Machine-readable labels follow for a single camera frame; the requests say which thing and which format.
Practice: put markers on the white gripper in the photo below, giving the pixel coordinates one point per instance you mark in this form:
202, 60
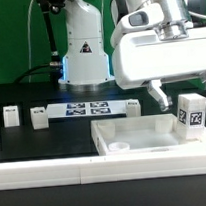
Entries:
140, 57

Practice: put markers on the white square table top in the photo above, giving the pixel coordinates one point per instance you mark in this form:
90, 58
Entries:
144, 134

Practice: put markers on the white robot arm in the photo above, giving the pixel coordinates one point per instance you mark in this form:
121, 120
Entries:
85, 63

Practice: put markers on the white L-shaped obstacle fence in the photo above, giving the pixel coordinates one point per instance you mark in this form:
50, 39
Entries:
45, 173

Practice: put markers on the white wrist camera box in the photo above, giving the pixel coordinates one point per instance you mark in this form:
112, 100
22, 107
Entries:
146, 18

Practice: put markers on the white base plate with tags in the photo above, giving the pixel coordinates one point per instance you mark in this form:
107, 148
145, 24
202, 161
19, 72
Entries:
77, 109

